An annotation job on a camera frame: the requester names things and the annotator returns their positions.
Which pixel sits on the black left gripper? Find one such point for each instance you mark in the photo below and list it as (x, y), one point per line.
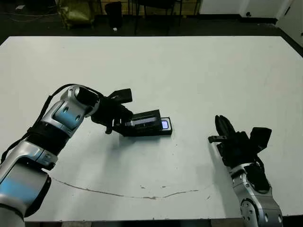
(106, 111)

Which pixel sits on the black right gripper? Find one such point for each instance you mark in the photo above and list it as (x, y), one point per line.
(236, 149)

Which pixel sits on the black glossy box lid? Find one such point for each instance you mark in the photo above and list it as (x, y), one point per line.
(144, 114)

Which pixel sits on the black box base white insert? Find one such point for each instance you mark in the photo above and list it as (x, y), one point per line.
(165, 133)

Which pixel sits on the black waste bin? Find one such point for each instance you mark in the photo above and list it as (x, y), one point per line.
(114, 14)

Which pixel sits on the black door stop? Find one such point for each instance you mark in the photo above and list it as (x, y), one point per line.
(248, 14)

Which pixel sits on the crumpled plastic bag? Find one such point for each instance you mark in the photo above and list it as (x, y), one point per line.
(77, 13)

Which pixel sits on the black mesh office chair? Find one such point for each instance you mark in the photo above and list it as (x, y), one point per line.
(158, 4)

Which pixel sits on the white door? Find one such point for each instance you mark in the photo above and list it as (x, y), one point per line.
(293, 19)

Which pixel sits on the white paper sheet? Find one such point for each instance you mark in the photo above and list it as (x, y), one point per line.
(20, 7)

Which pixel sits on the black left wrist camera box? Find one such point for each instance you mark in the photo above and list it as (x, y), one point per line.
(120, 95)

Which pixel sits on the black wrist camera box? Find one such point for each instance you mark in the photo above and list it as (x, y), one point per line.
(120, 95)
(260, 138)

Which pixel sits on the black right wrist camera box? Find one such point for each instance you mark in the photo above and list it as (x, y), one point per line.
(260, 138)

